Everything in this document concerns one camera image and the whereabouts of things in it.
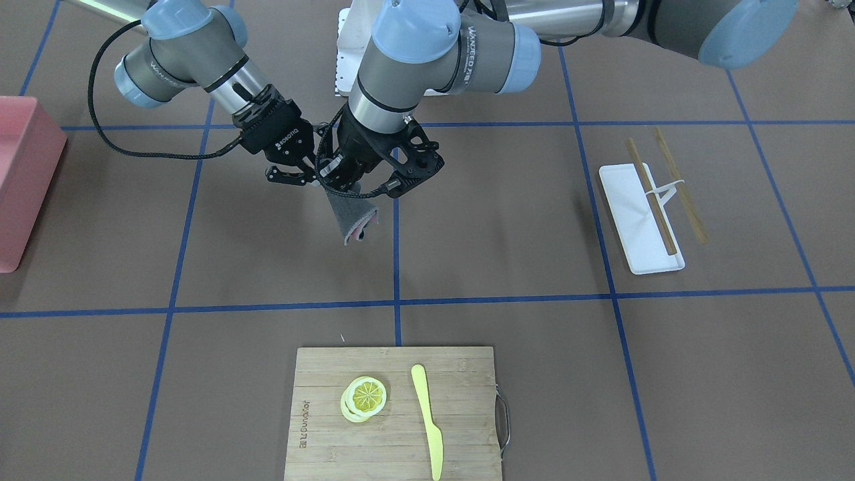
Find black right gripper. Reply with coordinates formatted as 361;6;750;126
232;94;319;186

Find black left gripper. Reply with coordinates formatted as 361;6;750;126
314;110;394;198

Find grey wiping cloth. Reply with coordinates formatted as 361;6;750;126
325;189;379;246

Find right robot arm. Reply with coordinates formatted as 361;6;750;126
88;1;318;186

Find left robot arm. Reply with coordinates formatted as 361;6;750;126
317;1;798;198

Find yellow lemon slices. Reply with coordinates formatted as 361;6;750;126
340;375;387;423

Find pink plastic bin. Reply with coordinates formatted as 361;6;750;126
1;96;67;273

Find bamboo cutting board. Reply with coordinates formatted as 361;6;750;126
284;347;503;480

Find yellow plastic knife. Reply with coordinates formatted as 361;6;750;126
410;363;445;480

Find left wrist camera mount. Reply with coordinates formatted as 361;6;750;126
367;118;445;198

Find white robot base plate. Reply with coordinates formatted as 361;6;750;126
334;1;382;98

